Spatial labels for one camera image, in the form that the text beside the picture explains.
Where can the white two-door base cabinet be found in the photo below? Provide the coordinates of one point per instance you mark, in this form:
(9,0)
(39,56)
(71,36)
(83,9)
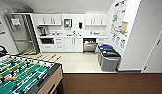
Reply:
(73,45)

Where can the chrome sink faucet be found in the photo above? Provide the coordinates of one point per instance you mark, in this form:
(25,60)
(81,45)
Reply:
(74,32)

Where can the white kitchen drawer unit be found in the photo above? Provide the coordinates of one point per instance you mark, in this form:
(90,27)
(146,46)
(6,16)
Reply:
(59,45)
(101,40)

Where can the blue-lid waste bin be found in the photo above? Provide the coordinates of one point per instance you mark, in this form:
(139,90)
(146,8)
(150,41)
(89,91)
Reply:
(104,46)

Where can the grey paper towel dispenser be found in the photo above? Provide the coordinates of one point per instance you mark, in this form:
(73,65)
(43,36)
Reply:
(67,23)

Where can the black-lid grey waste bin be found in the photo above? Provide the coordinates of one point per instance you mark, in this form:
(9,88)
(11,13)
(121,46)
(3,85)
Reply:
(110,61)

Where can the white wide drawer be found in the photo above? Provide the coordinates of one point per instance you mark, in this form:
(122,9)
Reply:
(47,48)

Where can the black built-in microwave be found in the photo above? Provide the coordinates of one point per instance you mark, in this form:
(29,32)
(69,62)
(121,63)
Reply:
(47,41)

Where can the black coffee maker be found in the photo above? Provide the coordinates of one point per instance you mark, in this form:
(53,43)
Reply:
(42,31)

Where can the brown notice sheet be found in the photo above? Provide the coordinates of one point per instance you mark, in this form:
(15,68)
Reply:
(123,26)

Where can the stainless steel refrigerator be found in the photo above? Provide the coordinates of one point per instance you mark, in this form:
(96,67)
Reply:
(22,35)

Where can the green wooden foosball table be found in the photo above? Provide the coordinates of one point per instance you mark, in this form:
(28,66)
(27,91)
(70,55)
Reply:
(20,75)

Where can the white room door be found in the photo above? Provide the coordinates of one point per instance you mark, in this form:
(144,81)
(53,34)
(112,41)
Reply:
(157,53)

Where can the black wall soap dispenser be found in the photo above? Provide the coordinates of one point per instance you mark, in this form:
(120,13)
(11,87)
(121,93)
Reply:
(80,25)

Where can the white wall cabinet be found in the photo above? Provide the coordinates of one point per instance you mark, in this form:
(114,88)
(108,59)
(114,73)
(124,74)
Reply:
(48,20)
(95,20)

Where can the large printed wall poster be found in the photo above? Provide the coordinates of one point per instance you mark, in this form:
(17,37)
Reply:
(118,15)

